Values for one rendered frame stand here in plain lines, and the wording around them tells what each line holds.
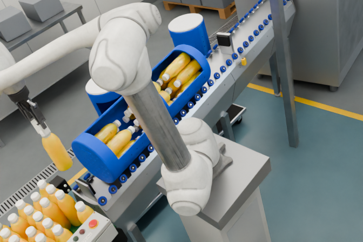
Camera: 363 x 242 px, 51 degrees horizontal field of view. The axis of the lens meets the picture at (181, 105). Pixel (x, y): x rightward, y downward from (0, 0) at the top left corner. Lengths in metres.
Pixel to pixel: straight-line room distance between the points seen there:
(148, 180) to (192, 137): 0.66
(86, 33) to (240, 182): 0.85
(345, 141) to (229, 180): 1.74
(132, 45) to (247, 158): 0.85
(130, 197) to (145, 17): 1.12
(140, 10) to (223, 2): 4.05
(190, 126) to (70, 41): 0.56
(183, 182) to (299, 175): 1.76
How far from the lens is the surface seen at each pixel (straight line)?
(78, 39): 1.28
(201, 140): 1.49
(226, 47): 2.65
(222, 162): 1.67
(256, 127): 3.42
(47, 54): 1.31
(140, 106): 1.14
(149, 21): 1.14
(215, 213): 1.56
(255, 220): 1.96
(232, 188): 1.61
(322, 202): 2.86
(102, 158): 1.82
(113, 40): 1.03
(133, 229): 2.21
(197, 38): 2.95
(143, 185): 2.06
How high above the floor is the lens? 2.31
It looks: 36 degrees down
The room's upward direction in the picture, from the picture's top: 19 degrees counter-clockwise
